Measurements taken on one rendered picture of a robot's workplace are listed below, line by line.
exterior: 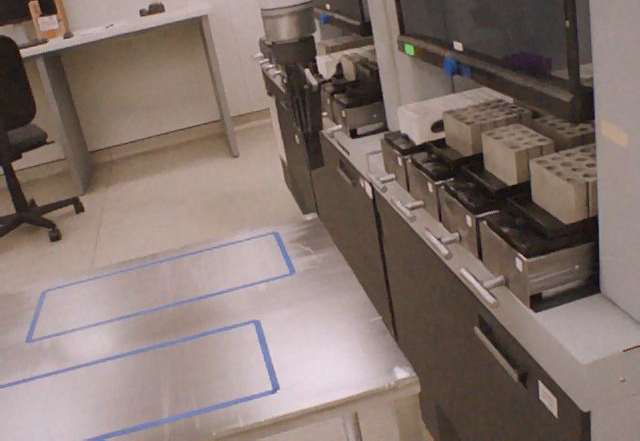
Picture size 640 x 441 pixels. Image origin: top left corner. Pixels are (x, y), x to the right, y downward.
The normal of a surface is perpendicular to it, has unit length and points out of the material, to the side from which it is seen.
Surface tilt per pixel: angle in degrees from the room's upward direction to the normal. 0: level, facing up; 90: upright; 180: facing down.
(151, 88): 90
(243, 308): 0
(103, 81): 90
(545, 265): 90
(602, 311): 0
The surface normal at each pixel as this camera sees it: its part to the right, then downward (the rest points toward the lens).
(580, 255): 0.21, 0.33
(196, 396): -0.18, -0.91
